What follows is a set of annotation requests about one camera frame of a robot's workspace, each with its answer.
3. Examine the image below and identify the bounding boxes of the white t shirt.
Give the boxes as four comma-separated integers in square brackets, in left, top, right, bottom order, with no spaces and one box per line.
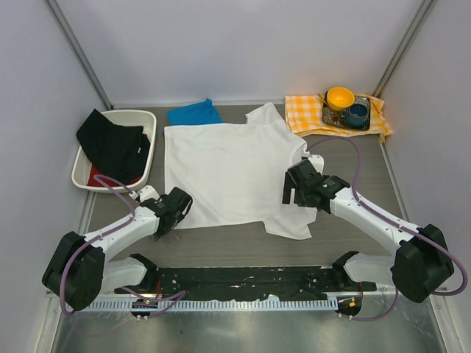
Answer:
[163,102,317,240]

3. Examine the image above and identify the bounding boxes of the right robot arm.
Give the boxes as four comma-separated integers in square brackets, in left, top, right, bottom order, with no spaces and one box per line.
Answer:
[282,159,454,303]

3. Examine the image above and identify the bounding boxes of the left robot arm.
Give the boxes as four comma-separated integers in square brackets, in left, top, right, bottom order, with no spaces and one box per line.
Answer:
[42,185,193,315]

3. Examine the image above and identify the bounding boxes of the yellow checkered cloth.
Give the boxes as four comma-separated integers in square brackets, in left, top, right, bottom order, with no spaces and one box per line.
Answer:
[284,94,393,143]

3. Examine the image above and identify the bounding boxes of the black t shirt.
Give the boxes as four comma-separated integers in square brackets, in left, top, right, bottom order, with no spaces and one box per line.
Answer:
[76,110,150,185]

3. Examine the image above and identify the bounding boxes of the dark patterned tray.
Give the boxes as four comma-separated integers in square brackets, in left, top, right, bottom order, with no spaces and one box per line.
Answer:
[322,96,372,131]

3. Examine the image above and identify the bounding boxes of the blue mug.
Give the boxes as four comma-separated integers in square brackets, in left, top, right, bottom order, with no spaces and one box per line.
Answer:
[341,104,369,129]

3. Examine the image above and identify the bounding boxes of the red t shirt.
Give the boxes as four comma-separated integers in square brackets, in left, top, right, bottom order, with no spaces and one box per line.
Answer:
[88,133,150,187]

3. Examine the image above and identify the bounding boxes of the white plastic bin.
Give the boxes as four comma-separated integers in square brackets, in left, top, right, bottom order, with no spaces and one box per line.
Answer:
[71,110,157,193]

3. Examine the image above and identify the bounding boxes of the yellow bowl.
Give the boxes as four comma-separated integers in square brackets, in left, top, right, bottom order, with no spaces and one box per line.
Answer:
[325,87,355,111]

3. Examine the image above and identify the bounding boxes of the blue folded t shirt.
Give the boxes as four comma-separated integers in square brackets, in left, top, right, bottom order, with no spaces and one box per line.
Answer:
[167,99,223,126]

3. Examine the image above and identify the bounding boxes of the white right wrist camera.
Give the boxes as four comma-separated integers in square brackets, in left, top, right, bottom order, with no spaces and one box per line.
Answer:
[301,151,325,174]

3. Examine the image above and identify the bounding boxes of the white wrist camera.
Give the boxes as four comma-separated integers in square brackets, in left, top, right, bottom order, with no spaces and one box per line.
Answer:
[129,185,160,203]
[301,151,325,174]

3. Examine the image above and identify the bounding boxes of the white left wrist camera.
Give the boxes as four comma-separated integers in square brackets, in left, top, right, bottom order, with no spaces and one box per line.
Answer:
[129,185,160,203]

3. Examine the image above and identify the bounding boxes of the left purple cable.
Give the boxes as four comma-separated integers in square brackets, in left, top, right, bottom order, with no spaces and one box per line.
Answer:
[58,174,188,318]

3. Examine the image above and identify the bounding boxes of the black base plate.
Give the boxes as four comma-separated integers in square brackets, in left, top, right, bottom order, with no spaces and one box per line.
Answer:
[130,266,377,302]

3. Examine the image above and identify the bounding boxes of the slotted cable duct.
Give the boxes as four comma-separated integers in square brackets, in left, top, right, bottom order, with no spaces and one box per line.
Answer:
[83,295,338,313]

